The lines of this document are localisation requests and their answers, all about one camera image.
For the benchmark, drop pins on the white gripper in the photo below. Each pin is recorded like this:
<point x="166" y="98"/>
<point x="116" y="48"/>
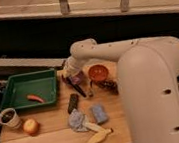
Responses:
<point x="70" y="69"/>

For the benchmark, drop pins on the black handled brush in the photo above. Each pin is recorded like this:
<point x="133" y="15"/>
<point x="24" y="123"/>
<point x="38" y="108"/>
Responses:
<point x="79" y="90"/>

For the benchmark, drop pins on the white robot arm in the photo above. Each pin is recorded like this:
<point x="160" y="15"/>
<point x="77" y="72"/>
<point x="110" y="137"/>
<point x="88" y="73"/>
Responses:
<point x="147" y="71"/>

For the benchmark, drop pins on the purple bowl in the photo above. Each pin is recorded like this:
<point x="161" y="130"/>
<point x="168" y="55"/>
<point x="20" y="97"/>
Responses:
<point x="77" y="78"/>

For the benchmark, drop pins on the orange bowl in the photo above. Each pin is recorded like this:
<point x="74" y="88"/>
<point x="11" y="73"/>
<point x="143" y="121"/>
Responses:
<point x="98" y="73"/>

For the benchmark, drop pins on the metal fork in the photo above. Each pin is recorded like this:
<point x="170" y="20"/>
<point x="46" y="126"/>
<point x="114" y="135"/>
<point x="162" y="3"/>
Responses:
<point x="90" y="91"/>

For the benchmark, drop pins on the orange carrot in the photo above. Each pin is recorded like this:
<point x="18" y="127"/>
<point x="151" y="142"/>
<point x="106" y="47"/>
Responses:
<point x="35" y="98"/>

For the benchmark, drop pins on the crumpled grey cloth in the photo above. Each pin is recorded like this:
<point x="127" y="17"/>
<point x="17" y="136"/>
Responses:
<point x="76" y="119"/>

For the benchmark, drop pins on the wooden cutting board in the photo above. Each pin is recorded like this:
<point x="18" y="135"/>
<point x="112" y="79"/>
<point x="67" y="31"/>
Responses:
<point x="53" y="120"/>

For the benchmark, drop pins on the dark grape bunch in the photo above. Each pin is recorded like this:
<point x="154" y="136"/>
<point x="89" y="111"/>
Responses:
<point x="109" y="85"/>

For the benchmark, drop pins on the green plastic tray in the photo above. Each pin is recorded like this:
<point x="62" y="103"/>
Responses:
<point x="42" y="83"/>

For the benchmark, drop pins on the blue sponge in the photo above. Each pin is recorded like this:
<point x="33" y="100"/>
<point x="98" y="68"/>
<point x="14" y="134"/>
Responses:
<point x="99" y="114"/>

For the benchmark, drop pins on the cream squeeze bottle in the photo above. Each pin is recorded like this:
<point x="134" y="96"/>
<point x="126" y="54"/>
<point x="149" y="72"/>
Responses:
<point x="94" y="127"/>

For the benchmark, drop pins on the red yellow apple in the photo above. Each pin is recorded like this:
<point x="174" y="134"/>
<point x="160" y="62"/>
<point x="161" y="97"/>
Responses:
<point x="31" y="126"/>

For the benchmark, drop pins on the yellow banana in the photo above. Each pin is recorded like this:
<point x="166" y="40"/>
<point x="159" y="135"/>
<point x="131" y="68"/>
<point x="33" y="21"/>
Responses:
<point x="100" y="136"/>

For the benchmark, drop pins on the white paper cup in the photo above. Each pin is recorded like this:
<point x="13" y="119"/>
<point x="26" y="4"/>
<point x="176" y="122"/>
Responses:
<point x="10" y="118"/>

